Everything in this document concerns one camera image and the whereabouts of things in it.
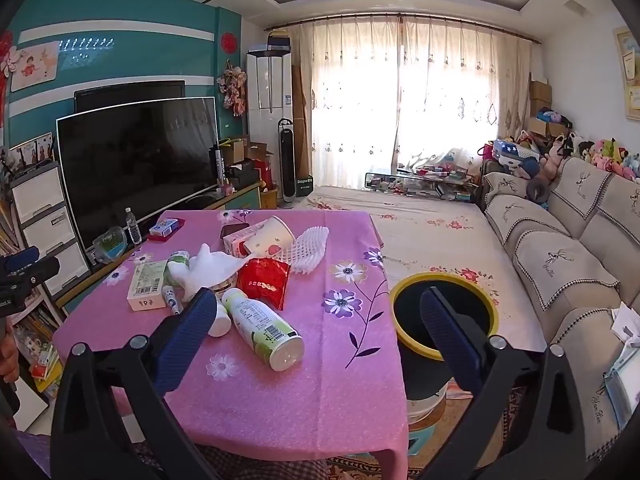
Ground white bucket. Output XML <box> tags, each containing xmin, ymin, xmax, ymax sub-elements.
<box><xmin>407</xmin><ymin>392</ymin><xmax>446</xmax><ymax>431</ymax></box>

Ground cartoon wall picture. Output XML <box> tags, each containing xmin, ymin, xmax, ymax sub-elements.
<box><xmin>10</xmin><ymin>41</ymin><xmax>61</xmax><ymax>92</ymax></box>

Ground person's left hand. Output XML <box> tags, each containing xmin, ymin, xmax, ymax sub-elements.
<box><xmin>0</xmin><ymin>332</ymin><xmax>21</xmax><ymax>384</ymax></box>

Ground green plastic stool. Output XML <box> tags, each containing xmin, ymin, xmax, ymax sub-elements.
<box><xmin>407</xmin><ymin>422</ymin><xmax>441</xmax><ymax>461</ymax></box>

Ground white pill bottle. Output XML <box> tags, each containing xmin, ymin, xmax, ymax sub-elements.
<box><xmin>207</xmin><ymin>300</ymin><xmax>232</xmax><ymax>337</ymax></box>

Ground row of plush toys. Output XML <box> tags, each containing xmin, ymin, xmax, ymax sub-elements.
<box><xmin>575</xmin><ymin>135</ymin><xmax>640</xmax><ymax>183</ymax></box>

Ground white foam fruit net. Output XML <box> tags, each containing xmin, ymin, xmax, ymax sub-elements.
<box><xmin>272</xmin><ymin>226</ymin><xmax>330</xmax><ymax>276</ymax></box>

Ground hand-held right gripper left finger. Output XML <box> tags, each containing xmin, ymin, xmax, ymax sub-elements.
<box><xmin>50</xmin><ymin>287</ymin><xmax>221</xmax><ymax>480</ymax></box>

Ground blue star-print bag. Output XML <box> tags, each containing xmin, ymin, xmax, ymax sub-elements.
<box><xmin>492</xmin><ymin>141</ymin><xmax>523</xmax><ymax>163</ymax></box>

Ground red bag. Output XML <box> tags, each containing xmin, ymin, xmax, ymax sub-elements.
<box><xmin>252</xmin><ymin>160</ymin><xmax>275</xmax><ymax>191</ymax></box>

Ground white tissue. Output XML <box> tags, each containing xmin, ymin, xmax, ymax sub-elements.
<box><xmin>167</xmin><ymin>243</ymin><xmax>256</xmax><ymax>303</ymax></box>

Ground white papers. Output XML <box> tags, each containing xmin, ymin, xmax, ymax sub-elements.
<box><xmin>611</xmin><ymin>302</ymin><xmax>640</xmax><ymax>346</ymax></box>

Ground pile of books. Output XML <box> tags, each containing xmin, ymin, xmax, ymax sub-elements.
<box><xmin>0</xmin><ymin>200</ymin><xmax>66</xmax><ymax>401</ymax></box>

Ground clear water bottle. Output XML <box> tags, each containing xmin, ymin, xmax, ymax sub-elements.
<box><xmin>125</xmin><ymin>207</ymin><xmax>143</xmax><ymax>246</ymax></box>

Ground glass coffee table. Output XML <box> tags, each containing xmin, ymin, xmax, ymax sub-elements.
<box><xmin>365</xmin><ymin>152</ymin><xmax>483</xmax><ymax>203</ymax></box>

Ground beige sofa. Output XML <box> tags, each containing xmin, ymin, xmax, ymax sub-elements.
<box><xmin>480</xmin><ymin>155</ymin><xmax>640</xmax><ymax>461</ymax></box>

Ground framed wall chart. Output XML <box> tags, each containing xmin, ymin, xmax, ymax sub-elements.
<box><xmin>612</xmin><ymin>25</ymin><xmax>640</xmax><ymax>121</ymax></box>

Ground purple checked cloth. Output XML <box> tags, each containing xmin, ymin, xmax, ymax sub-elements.
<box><xmin>132</xmin><ymin>442</ymin><xmax>328</xmax><ymax>480</ymax></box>

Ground pink floral tablecloth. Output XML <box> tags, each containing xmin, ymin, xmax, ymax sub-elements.
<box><xmin>52</xmin><ymin>209</ymin><xmax>408</xmax><ymax>466</ymax></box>

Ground sheer embroidered curtain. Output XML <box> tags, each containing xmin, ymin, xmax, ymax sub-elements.
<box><xmin>290</xmin><ymin>14</ymin><xmax>532</xmax><ymax>173</ymax></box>

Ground white drawer cabinet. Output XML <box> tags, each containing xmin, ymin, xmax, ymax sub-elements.
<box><xmin>10</xmin><ymin>162</ymin><xmax>93</xmax><ymax>291</ymax></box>

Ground grey neck pillow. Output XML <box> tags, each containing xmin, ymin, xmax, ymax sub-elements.
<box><xmin>526</xmin><ymin>177</ymin><xmax>551</xmax><ymax>203</ymax></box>

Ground open cardboard box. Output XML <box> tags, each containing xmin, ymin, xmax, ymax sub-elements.
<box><xmin>220</xmin><ymin>137</ymin><xmax>248</xmax><ymax>166</ymax></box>

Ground tall cardboard box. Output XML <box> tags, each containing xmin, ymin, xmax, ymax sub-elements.
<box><xmin>291</xmin><ymin>55</ymin><xmax>313</xmax><ymax>181</ymax></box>

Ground white green drink bottle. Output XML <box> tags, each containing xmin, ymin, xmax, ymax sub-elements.
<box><xmin>221</xmin><ymin>287</ymin><xmax>306</xmax><ymax>372</ymax></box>

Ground white paper cup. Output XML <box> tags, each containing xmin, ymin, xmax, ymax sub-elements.
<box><xmin>242</xmin><ymin>216</ymin><xmax>296</xmax><ymax>261</ymax></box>

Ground stack of cardboard boxes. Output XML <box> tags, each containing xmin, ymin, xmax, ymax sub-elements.
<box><xmin>527</xmin><ymin>80</ymin><xmax>566</xmax><ymax>138</ymax></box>

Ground red plastic wrapper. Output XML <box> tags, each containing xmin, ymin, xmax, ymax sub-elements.
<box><xmin>236</xmin><ymin>257</ymin><xmax>292</xmax><ymax>311</ymax></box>

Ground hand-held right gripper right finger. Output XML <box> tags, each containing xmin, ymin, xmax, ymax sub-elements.
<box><xmin>420</xmin><ymin>286</ymin><xmax>592</xmax><ymax>480</ymax></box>

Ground curtain rod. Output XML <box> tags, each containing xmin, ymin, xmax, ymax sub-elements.
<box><xmin>267</xmin><ymin>12</ymin><xmax>541</xmax><ymax>43</ymax></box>

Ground large curved television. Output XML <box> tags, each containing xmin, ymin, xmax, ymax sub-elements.
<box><xmin>56</xmin><ymin>96</ymin><xmax>221</xmax><ymax>251</ymax></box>

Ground floral floor mat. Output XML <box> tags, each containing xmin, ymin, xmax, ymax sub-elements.
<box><xmin>305</xmin><ymin>185</ymin><xmax>548</xmax><ymax>356</ymax></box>

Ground white blue toothpaste tube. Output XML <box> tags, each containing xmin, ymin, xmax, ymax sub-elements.
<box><xmin>161</xmin><ymin>284</ymin><xmax>185</xmax><ymax>316</ymax></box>

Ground black tower fan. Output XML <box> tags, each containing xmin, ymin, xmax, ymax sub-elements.
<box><xmin>277</xmin><ymin>117</ymin><xmax>297</xmax><ymax>208</ymax></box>

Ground black yellow-rimmed trash bin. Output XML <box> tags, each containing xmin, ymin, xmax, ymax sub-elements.
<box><xmin>389</xmin><ymin>272</ymin><xmax>500</xmax><ymax>401</ymax></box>

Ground hanging artificial flowers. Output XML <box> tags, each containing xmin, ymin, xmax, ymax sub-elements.
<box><xmin>217</xmin><ymin>60</ymin><xmax>248</xmax><ymax>117</ymax></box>

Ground clear plastic bag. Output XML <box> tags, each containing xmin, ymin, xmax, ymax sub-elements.
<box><xmin>602</xmin><ymin>345</ymin><xmax>640</xmax><ymax>431</ymax></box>

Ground photo frame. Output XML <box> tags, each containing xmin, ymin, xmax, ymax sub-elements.
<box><xmin>10</xmin><ymin>132</ymin><xmax>55</xmax><ymax>168</ymax></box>

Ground white standing air conditioner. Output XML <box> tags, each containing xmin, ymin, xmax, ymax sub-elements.
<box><xmin>246</xmin><ymin>47</ymin><xmax>292</xmax><ymax>136</ymax></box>

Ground pink white milk carton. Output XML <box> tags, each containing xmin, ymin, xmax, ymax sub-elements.
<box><xmin>222</xmin><ymin>225</ymin><xmax>261</xmax><ymax>261</ymax></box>

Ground clear bottle green label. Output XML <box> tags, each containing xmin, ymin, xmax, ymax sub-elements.
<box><xmin>167</xmin><ymin>250</ymin><xmax>192</xmax><ymax>281</ymax></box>

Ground pale green printed carton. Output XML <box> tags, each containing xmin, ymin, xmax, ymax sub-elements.
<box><xmin>126</xmin><ymin>259</ymin><xmax>171</xmax><ymax>313</ymax></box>

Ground teal wooden television stand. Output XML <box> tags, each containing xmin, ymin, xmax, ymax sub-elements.
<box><xmin>55</xmin><ymin>180</ymin><xmax>266</xmax><ymax>311</ymax></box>

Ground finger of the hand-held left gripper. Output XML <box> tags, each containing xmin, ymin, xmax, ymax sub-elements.
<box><xmin>0</xmin><ymin>246</ymin><xmax>41</xmax><ymax>274</ymax></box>
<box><xmin>7</xmin><ymin>257</ymin><xmax>61</xmax><ymax>292</ymax></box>

